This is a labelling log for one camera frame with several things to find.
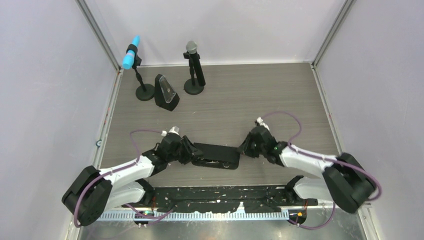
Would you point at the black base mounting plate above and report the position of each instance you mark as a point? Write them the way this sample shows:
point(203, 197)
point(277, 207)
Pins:
point(224, 199)

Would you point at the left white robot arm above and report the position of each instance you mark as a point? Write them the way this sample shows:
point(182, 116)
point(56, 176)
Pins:
point(96, 190)

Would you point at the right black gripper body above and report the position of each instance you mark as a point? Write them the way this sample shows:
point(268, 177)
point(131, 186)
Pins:
point(256, 150)

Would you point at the black metronome clear cover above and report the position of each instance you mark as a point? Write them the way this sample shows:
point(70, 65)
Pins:
point(165, 95)

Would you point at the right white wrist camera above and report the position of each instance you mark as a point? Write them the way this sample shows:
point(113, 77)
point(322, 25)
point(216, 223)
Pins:
point(260, 122)

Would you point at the aluminium frame rail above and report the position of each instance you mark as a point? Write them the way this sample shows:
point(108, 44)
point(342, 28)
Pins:
point(142, 215)

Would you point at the left black mic stand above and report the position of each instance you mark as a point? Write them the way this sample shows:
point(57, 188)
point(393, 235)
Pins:
point(144, 92)

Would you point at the black zip tool case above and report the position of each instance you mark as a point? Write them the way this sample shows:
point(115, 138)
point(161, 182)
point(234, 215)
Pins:
point(217, 156)

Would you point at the right black mic stand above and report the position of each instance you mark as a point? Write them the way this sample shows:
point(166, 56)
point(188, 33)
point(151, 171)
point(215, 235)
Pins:
point(192, 86)

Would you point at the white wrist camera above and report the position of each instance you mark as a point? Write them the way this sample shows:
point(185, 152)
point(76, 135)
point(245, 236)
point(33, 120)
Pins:
point(172, 130)
point(260, 122)

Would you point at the black mic stand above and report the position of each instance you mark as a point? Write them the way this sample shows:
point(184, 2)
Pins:
point(192, 86)
point(144, 92)

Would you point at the blue microphone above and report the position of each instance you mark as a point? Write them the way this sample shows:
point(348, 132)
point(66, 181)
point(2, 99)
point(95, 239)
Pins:
point(131, 60)

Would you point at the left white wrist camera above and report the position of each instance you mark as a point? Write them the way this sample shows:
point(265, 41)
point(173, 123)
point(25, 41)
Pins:
point(172, 130)

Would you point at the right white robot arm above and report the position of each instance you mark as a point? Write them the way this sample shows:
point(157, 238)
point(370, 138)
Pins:
point(339, 179)

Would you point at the grey black microphone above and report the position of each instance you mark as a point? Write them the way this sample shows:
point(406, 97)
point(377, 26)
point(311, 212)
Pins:
point(192, 49)

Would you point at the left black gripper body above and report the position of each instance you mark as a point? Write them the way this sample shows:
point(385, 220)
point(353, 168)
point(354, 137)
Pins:
point(179, 155)

